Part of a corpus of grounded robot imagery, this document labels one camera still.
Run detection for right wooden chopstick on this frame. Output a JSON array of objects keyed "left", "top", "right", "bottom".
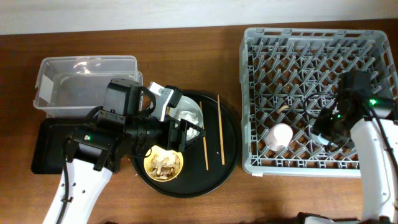
[{"left": 217, "top": 95, "right": 225, "bottom": 166}]

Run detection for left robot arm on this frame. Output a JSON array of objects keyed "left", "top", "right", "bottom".
[{"left": 44, "top": 78, "right": 205, "bottom": 223}]

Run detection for grey plate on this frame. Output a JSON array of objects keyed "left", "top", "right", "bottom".
[{"left": 168, "top": 96, "right": 203, "bottom": 127}]

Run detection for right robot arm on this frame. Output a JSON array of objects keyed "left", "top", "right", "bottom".
[{"left": 312, "top": 72, "right": 397, "bottom": 223}]

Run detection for pink cup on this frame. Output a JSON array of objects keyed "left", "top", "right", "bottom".
[{"left": 264, "top": 123, "right": 293, "bottom": 152}]

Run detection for clear plastic bin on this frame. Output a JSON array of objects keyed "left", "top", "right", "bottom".
[{"left": 33, "top": 55, "right": 143, "bottom": 118}]

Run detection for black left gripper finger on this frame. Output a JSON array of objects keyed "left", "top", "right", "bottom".
[
  {"left": 183, "top": 134, "right": 205, "bottom": 151},
  {"left": 185, "top": 120, "right": 206, "bottom": 137}
]

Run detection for food scraps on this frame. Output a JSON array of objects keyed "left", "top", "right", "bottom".
[{"left": 148, "top": 152, "right": 182, "bottom": 181}]

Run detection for left wooden chopstick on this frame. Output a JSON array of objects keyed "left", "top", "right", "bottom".
[{"left": 199, "top": 101, "right": 209, "bottom": 171}]

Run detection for yellow bowl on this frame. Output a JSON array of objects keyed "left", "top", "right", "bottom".
[{"left": 144, "top": 146, "right": 183, "bottom": 182}]

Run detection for grey dishwasher rack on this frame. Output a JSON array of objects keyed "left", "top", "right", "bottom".
[{"left": 239, "top": 27, "right": 397, "bottom": 177}]

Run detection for round black tray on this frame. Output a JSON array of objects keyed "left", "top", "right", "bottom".
[{"left": 131, "top": 91, "right": 242, "bottom": 198}]

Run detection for wooden chopstick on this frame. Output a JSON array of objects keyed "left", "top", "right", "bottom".
[
  {"left": 217, "top": 95, "right": 225, "bottom": 166},
  {"left": 199, "top": 101, "right": 209, "bottom": 171}
]

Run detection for crumpled white napkin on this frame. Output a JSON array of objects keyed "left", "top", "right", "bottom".
[{"left": 178, "top": 111, "right": 199, "bottom": 140}]

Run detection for black rectangular tray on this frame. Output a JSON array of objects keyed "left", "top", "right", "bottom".
[{"left": 30, "top": 117, "right": 125, "bottom": 175}]

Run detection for food scrap in rack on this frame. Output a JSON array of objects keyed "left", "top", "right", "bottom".
[{"left": 277, "top": 105, "right": 289, "bottom": 113}]

